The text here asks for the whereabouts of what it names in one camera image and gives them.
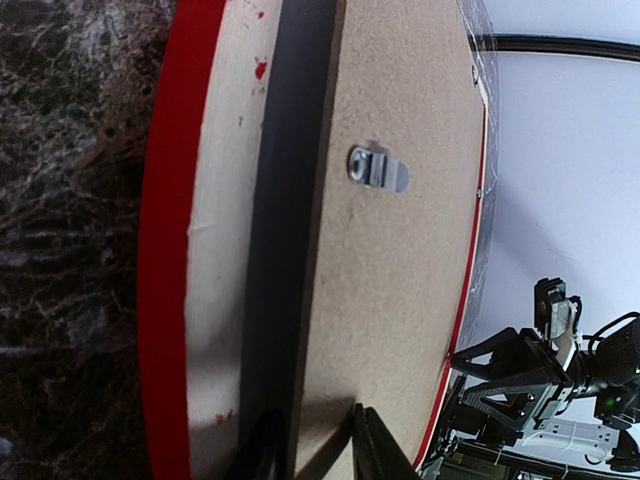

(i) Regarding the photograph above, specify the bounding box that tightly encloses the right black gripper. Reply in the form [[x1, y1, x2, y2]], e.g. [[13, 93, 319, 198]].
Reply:
[[449, 327, 640, 441]]

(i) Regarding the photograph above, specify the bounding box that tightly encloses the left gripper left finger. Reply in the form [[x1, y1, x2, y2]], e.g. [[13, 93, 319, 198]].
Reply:
[[223, 409, 286, 480]]

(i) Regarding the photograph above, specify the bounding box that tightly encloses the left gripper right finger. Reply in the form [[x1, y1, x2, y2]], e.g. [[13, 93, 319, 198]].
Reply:
[[352, 403, 420, 480]]

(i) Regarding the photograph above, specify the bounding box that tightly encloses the brown backing board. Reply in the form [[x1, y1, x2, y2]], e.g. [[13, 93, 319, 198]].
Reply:
[[289, 1, 484, 479]]

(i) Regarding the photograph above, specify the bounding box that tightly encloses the red wooden picture frame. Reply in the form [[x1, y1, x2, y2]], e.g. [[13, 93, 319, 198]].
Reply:
[[137, 1, 491, 479]]

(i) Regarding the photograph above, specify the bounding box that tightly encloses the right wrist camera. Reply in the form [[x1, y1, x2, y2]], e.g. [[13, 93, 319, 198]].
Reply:
[[594, 312, 639, 430]]

